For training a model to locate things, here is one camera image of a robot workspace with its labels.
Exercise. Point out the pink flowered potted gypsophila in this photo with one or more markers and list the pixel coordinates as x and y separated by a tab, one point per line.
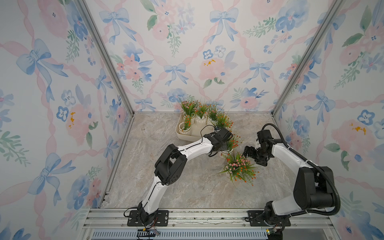
189	109

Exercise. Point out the aluminium rail frame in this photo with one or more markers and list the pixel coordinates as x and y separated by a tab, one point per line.
202	224

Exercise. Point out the orange flowered potted gypsophila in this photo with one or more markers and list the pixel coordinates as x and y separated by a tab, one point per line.
185	126

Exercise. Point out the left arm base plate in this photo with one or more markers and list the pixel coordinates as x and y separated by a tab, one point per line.
159	218

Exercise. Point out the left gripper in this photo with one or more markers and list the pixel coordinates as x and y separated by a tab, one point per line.
224	147

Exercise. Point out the small potted gypsophila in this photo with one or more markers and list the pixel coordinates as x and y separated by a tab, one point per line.
213	114

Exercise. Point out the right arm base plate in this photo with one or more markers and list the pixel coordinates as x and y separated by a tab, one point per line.
258	218

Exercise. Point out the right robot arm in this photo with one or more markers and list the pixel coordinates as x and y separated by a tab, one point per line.
314	191

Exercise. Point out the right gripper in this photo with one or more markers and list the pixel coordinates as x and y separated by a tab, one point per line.
250	152

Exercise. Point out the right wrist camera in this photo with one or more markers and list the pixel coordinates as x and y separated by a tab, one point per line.
264	138

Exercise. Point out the cream plastic storage box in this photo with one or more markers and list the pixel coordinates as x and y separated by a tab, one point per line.
198	128

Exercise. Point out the large pink flowered potted plant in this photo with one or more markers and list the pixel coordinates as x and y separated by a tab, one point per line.
239	168

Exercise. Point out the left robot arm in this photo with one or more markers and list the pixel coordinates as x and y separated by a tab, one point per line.
170	165

